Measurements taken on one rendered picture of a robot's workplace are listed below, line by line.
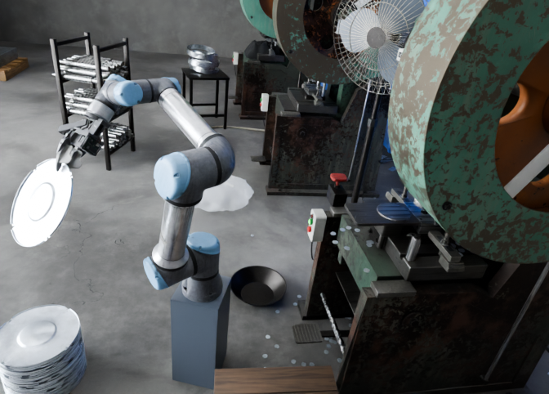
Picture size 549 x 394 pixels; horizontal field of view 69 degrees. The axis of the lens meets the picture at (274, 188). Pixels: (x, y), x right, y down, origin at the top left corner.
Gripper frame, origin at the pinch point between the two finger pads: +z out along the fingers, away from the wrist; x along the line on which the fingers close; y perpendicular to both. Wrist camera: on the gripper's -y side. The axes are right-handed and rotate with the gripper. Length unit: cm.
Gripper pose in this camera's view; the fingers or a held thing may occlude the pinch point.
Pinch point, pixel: (59, 167)
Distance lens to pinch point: 145.6
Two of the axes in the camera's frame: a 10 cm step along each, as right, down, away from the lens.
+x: 3.1, 3.7, 8.8
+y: 8.4, 3.3, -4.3
